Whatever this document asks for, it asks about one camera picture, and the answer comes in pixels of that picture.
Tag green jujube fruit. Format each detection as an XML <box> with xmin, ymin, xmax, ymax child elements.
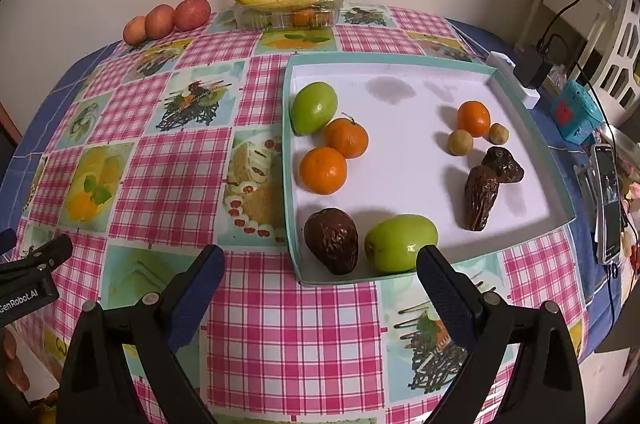
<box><xmin>290</xmin><ymin>82</ymin><xmax>337</xmax><ymax>136</ymax></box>
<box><xmin>364</xmin><ymin>214</ymin><xmax>438</xmax><ymax>274</ymax></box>

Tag long brown date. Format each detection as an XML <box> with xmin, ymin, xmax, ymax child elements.
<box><xmin>464</xmin><ymin>165</ymin><xmax>500</xmax><ymax>231</ymax></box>

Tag dark wrinkled date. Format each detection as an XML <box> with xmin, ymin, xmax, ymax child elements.
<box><xmin>482</xmin><ymin>147</ymin><xmax>525</xmax><ymax>184</ymax></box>

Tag brown longan fruit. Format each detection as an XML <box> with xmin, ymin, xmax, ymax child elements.
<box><xmin>447</xmin><ymin>129</ymin><xmax>474</xmax><ymax>156</ymax></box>
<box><xmin>488</xmin><ymin>123</ymin><xmax>510</xmax><ymax>146</ymax></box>

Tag large dark brown date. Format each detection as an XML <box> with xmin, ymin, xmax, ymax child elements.
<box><xmin>304</xmin><ymin>207</ymin><xmax>359</xmax><ymax>276</ymax></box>

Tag orange mandarin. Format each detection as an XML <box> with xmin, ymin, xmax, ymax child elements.
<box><xmin>298</xmin><ymin>147</ymin><xmax>347</xmax><ymax>196</ymax></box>
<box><xmin>322</xmin><ymin>114</ymin><xmax>369</xmax><ymax>158</ymax></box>
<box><xmin>457</xmin><ymin>100</ymin><xmax>491</xmax><ymax>138</ymax></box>

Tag blue plaid bedsheet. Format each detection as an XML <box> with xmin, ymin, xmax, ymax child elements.
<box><xmin>1</xmin><ymin>8</ymin><xmax>624</xmax><ymax>352</ymax></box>

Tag pink checkered fruit tablecloth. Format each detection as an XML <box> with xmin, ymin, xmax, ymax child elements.
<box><xmin>15</xmin><ymin>7</ymin><xmax>585</xmax><ymax>423</ymax></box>

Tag smartphone on stand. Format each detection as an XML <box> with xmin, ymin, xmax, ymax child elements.
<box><xmin>575</xmin><ymin>144</ymin><xmax>623</xmax><ymax>265</ymax></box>

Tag far orange-red apple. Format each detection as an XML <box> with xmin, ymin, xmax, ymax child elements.
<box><xmin>122</xmin><ymin>16</ymin><xmax>146</xmax><ymax>46</ymax></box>

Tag middle red apple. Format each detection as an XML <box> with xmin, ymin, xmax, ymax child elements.
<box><xmin>144</xmin><ymin>4</ymin><xmax>175</xmax><ymax>40</ymax></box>

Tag teal toy box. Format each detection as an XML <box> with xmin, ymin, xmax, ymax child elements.
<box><xmin>550</xmin><ymin>80</ymin><xmax>604</xmax><ymax>144</ymax></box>

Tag red apple nearest bananas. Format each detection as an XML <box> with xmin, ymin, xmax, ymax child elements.
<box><xmin>174</xmin><ymin>0</ymin><xmax>210</xmax><ymax>32</ymax></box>

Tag white tray with teal rim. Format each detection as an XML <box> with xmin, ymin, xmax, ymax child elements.
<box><xmin>282</xmin><ymin>52</ymin><xmax>575</xmax><ymax>286</ymax></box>

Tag black power adapter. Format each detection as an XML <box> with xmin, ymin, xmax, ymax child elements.
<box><xmin>513</xmin><ymin>45</ymin><xmax>553</xmax><ymax>89</ymax></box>

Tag white lattice chair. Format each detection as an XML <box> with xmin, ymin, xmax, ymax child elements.
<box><xmin>516</xmin><ymin>0</ymin><xmax>639</xmax><ymax>126</ymax></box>

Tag white power strip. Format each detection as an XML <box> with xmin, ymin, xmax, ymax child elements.
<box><xmin>486</xmin><ymin>51</ymin><xmax>540</xmax><ymax>110</ymax></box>

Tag clear plastic fruit container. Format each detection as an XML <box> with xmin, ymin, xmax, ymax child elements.
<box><xmin>233</xmin><ymin>0</ymin><xmax>344</xmax><ymax>30</ymax></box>

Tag black cable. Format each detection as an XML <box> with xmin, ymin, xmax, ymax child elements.
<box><xmin>534</xmin><ymin>0</ymin><xmax>618</xmax><ymax>140</ymax></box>

